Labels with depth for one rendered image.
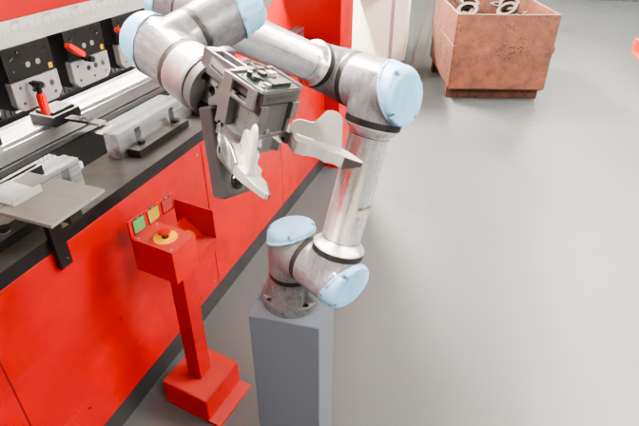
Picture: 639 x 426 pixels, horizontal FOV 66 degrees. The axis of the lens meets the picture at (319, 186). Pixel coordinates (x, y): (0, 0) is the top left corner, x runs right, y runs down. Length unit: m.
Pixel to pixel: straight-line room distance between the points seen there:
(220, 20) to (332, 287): 0.59
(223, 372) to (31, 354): 0.71
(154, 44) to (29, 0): 0.91
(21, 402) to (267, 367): 0.68
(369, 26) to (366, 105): 4.65
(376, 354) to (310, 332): 0.99
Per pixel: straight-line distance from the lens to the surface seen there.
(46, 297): 1.58
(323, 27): 3.18
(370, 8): 5.55
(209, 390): 1.98
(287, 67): 0.96
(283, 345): 1.31
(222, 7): 0.70
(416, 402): 2.09
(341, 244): 1.05
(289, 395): 1.46
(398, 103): 0.95
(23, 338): 1.58
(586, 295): 2.76
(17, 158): 1.90
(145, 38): 0.67
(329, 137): 0.57
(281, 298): 1.23
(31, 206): 1.43
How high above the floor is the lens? 1.67
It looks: 31 degrees down
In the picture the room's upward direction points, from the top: straight up
